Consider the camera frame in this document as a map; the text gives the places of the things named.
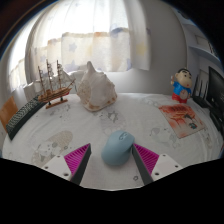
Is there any orange wooden chair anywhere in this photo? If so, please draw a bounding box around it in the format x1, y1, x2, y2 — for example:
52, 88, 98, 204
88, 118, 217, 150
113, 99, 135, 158
0, 96, 19, 133

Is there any dark green keyboard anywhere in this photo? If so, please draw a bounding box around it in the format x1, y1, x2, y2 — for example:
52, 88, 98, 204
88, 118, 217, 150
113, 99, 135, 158
5, 95, 48, 141

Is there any white wall shelf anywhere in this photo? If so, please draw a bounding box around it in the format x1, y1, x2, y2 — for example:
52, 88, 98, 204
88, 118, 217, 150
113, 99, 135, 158
186, 19, 221, 68

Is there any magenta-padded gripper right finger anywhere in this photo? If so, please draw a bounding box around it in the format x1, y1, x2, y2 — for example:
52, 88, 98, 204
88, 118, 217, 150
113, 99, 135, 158
131, 143, 184, 186

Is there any white star-print curtain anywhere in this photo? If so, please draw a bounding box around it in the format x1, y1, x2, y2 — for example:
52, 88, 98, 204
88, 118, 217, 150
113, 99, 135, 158
8, 0, 151, 93

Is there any light blue computer mouse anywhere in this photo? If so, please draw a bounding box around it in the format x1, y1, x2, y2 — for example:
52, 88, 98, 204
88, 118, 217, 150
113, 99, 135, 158
100, 129, 136, 167

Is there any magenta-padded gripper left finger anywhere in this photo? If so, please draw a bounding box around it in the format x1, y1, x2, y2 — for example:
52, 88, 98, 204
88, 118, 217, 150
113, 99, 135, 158
41, 143, 92, 186

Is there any black router with antennas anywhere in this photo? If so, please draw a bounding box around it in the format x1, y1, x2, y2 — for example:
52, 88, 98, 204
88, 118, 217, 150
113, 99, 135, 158
192, 73, 211, 109

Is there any red printed mouse pad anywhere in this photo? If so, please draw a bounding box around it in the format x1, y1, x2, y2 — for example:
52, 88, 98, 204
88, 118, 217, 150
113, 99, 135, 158
157, 103, 206, 139

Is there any large white conch shell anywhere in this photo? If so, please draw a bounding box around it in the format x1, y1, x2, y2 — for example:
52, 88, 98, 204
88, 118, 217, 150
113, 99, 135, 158
76, 60, 118, 112

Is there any cartoon boy clock figurine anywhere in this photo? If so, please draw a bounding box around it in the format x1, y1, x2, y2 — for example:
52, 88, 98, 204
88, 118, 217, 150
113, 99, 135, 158
170, 68, 194, 104

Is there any wooden model sailing ship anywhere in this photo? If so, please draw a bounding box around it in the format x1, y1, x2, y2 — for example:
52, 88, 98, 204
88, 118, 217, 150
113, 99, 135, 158
37, 59, 76, 110

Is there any white printed tablecloth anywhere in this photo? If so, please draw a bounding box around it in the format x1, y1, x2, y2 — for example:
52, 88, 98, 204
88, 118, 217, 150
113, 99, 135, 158
1, 92, 224, 190

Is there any black computer monitor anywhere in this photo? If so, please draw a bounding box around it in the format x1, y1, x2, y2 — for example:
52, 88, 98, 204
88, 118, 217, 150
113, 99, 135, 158
205, 65, 224, 134

